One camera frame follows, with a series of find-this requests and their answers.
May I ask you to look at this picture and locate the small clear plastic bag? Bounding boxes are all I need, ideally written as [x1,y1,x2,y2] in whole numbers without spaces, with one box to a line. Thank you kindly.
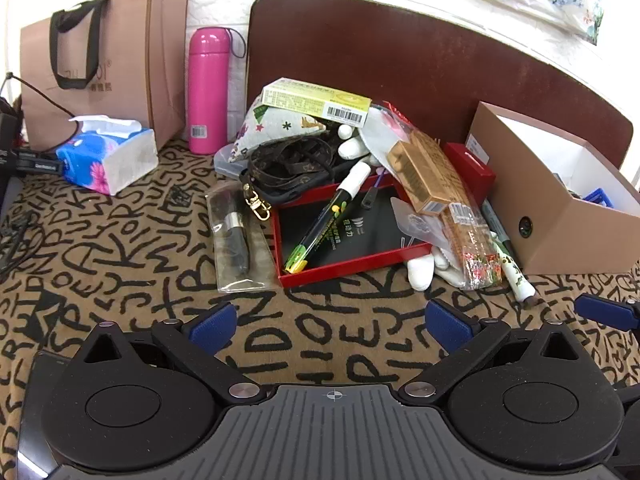
[390,197,436,248]

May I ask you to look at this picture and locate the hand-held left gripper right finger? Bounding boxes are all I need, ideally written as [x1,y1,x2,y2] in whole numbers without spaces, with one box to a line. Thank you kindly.
[397,299,594,407]

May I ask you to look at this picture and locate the white marker pen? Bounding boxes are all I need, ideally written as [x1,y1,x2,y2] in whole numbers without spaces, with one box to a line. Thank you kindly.
[481,199,517,261]

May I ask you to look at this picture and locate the yellow-green medicine box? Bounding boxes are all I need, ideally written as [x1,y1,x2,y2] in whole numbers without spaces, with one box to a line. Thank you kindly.
[261,79,373,127]

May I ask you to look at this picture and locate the printed cloth pouch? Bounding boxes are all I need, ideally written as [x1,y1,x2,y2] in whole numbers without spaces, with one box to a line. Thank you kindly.
[229,102,326,163]

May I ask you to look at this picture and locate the black device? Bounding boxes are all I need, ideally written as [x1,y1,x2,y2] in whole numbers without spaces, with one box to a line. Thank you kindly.
[0,100,63,176]

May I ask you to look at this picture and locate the dark brown wooden board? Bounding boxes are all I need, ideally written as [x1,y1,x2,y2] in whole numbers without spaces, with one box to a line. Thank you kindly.
[245,0,635,176]

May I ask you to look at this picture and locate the black green pen white cap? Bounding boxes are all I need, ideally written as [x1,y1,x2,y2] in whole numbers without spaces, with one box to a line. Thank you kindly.
[284,164,372,275]

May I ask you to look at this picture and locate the black cable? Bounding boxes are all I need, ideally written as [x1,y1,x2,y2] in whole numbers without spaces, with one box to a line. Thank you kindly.
[0,210,48,281]
[7,72,73,153]

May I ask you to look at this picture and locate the pink thermos bottle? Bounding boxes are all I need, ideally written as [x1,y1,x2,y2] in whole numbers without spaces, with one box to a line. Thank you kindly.
[187,27,248,156]

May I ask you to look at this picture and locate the clear cookie packet red label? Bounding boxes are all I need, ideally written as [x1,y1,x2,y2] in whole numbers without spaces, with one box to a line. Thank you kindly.
[359,101,426,181]

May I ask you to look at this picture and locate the pink-brown cardboard storage box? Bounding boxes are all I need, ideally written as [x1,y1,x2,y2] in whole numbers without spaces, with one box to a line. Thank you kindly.
[470,101,640,276]

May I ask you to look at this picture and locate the brown paper bag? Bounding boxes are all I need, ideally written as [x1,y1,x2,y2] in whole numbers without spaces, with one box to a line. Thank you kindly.
[19,0,190,153]

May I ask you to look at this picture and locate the small blue box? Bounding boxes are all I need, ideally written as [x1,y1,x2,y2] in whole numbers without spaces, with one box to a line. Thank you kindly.
[582,187,613,208]

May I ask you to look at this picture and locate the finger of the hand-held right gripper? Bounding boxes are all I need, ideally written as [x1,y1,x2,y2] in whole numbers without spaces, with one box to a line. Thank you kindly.
[574,294,640,332]

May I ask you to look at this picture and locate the blue tissue pack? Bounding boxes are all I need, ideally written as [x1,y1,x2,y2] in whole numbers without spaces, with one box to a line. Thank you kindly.
[55,115,160,197]

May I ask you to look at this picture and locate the brown lanyard with gold clasp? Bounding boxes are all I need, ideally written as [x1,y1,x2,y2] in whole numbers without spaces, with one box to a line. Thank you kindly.
[239,132,351,222]

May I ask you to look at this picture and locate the makeup brush in clear sleeve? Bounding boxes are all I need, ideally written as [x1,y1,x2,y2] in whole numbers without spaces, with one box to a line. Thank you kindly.
[206,180,277,293]

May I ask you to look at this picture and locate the clear colourful-print long packet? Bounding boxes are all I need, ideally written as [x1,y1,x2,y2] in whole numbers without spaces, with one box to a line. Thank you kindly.
[440,180,503,292]

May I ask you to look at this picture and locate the red tray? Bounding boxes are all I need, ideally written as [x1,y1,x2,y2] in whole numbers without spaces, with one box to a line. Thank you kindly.
[270,172,436,289]

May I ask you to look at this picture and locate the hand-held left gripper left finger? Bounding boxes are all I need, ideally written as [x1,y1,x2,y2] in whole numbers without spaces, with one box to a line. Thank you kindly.
[75,302,272,407]

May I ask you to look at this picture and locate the gold cardboard box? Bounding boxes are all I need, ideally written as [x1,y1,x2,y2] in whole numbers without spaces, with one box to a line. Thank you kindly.
[387,132,476,213]

